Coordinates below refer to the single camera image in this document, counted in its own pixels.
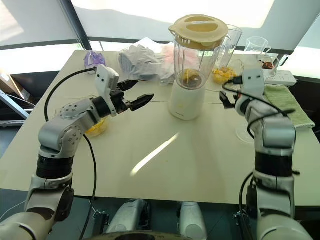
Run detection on white power strip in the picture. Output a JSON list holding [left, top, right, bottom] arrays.
[[263, 70, 299, 88]]

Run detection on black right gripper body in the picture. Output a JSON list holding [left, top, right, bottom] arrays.
[[231, 92, 243, 110]]

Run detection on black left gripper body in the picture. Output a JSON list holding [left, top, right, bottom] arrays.
[[108, 86, 133, 114]]

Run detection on pink crumpled cloth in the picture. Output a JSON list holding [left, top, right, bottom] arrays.
[[159, 44, 177, 87]]

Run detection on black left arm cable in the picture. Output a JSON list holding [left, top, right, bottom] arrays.
[[44, 67, 98, 240]]

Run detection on clear bowl of orange segments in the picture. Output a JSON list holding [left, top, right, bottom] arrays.
[[84, 117, 110, 139], [211, 66, 238, 86]]

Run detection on silver robot leg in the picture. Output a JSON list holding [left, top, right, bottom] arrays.
[[179, 200, 209, 240], [105, 198, 152, 235]]

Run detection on white blender base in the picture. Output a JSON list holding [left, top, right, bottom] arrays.
[[167, 79, 207, 122]]

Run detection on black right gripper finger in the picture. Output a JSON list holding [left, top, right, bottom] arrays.
[[219, 90, 234, 110]]

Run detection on green towel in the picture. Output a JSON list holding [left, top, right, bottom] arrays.
[[263, 84, 317, 129]]

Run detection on crumpled white cloth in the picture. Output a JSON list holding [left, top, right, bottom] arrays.
[[117, 44, 164, 82]]

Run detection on beige blender lid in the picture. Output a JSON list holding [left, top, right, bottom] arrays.
[[167, 14, 230, 50]]

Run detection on orange segments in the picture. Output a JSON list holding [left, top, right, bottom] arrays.
[[180, 69, 202, 89]]

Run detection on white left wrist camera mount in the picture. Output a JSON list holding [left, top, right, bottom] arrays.
[[94, 64, 121, 118]]

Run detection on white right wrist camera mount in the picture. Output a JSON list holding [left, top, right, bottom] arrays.
[[240, 67, 266, 101]]

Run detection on purple plastic bag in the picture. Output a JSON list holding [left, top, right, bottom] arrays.
[[83, 50, 107, 68]]

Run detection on clear glass cup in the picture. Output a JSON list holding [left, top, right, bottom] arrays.
[[258, 55, 282, 77]]

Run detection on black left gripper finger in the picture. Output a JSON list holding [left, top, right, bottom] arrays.
[[129, 93, 155, 113], [116, 79, 140, 92]]

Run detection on glass beaker with handle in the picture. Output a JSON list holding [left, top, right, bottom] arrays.
[[245, 36, 273, 55]]

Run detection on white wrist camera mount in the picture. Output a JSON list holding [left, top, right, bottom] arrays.
[[240, 67, 266, 101], [94, 64, 121, 118]]

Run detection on clear plastic blender jar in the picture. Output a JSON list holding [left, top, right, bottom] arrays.
[[172, 24, 244, 92]]

